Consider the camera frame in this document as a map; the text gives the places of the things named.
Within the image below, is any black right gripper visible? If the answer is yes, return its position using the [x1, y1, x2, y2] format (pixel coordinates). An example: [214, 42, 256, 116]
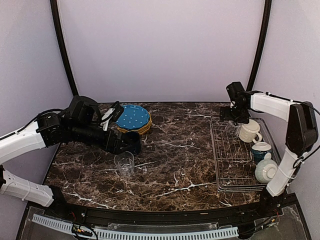
[220, 103, 250, 124]

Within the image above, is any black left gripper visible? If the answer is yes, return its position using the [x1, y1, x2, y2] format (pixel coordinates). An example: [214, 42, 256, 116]
[69, 122, 136, 155]

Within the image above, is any cream white mug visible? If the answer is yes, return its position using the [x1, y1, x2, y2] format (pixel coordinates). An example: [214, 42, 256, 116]
[238, 119, 263, 144]

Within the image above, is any dark blue mug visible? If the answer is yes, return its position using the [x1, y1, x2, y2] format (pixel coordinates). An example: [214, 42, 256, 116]
[122, 131, 142, 155]

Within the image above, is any clear glass cup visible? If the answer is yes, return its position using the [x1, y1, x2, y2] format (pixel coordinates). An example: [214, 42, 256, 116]
[225, 122, 241, 138]
[113, 151, 135, 177]

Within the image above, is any blue polka dot plate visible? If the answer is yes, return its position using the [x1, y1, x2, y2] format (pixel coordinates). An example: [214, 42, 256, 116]
[115, 104, 150, 131]

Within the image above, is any yellow polka dot plate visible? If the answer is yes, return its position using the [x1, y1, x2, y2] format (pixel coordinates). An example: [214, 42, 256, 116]
[117, 126, 151, 135]
[117, 111, 153, 135]

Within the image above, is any teal and white mug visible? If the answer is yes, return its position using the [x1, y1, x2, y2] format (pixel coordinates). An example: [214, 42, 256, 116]
[250, 141, 273, 164]

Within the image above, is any pale green ribbed bowl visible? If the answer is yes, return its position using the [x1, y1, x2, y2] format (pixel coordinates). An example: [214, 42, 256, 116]
[254, 152, 278, 184]

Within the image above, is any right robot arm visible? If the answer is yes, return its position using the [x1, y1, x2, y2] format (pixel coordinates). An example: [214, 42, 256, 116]
[220, 82, 319, 197]

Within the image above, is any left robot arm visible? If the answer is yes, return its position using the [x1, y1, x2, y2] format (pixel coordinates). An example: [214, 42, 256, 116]
[0, 112, 126, 218]

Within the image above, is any small circuit board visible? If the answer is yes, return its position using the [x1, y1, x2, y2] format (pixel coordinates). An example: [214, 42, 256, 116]
[71, 225, 93, 237]

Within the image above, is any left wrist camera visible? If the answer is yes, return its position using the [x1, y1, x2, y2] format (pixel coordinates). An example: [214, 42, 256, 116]
[67, 95, 124, 131]

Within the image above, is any metal wire dish rack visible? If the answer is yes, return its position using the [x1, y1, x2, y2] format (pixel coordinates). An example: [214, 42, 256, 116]
[209, 116, 267, 193]

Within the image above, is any black front rail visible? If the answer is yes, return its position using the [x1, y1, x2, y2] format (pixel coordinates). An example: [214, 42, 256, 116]
[27, 193, 286, 227]

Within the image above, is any white slotted cable duct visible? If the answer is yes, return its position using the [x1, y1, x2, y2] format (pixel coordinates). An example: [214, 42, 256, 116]
[32, 214, 239, 240]

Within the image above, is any black frame post right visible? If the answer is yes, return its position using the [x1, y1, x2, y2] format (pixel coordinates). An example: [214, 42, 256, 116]
[246, 0, 272, 91]

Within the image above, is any black frame post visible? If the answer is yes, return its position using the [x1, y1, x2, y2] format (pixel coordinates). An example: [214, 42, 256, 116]
[49, 0, 79, 96]
[246, 0, 272, 91]

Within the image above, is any black frame post left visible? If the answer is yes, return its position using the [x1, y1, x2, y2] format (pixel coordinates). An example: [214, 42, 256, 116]
[49, 0, 79, 96]

